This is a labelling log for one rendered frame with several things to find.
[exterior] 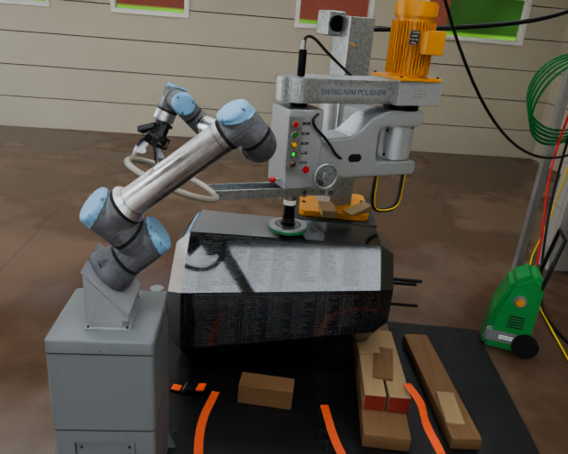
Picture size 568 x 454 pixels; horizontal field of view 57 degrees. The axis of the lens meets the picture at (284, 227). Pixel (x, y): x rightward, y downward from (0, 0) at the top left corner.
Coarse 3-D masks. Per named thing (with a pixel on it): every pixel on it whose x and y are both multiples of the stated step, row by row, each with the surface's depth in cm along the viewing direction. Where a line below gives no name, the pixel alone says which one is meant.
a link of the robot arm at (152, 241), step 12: (144, 228) 193; (156, 228) 196; (132, 240) 189; (144, 240) 192; (156, 240) 192; (168, 240) 200; (120, 252) 194; (132, 252) 193; (144, 252) 194; (156, 252) 195; (132, 264) 195; (144, 264) 198
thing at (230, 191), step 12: (216, 192) 263; (228, 192) 266; (240, 192) 268; (252, 192) 272; (264, 192) 275; (276, 192) 278; (288, 192) 281; (300, 192) 284; (312, 192) 287; (324, 192) 291
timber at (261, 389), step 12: (240, 384) 285; (252, 384) 286; (264, 384) 286; (276, 384) 287; (288, 384) 288; (240, 396) 287; (252, 396) 286; (264, 396) 285; (276, 396) 284; (288, 396) 283; (288, 408) 286
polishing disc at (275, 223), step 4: (272, 220) 299; (276, 220) 299; (280, 220) 300; (296, 220) 302; (300, 220) 302; (272, 224) 292; (276, 224) 293; (280, 224) 293; (296, 224) 295; (300, 224) 296; (304, 224) 296; (272, 228) 290; (276, 228) 288; (280, 228) 288; (284, 228) 289; (288, 228) 289; (292, 228) 290; (296, 228) 290; (300, 228) 291; (304, 228) 291; (288, 232) 286; (292, 232) 286
